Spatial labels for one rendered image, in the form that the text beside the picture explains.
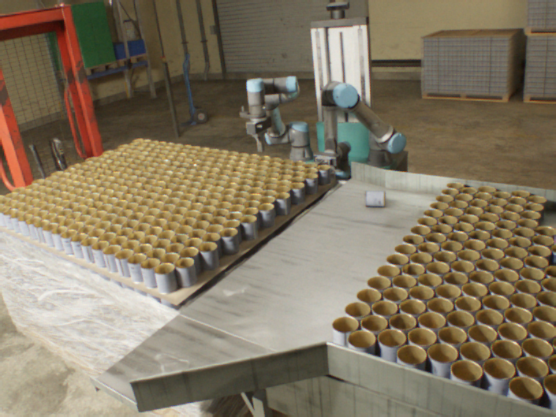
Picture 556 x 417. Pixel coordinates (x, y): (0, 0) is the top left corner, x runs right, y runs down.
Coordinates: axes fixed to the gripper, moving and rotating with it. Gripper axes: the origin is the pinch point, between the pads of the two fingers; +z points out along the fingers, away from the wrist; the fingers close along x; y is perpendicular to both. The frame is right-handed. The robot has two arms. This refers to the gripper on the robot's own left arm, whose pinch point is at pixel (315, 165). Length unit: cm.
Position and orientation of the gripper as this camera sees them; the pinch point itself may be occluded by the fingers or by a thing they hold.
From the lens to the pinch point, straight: 243.6
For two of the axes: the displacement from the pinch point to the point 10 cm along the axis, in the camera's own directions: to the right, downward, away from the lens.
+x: -8.0, -1.8, 5.7
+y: 0.9, 9.0, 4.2
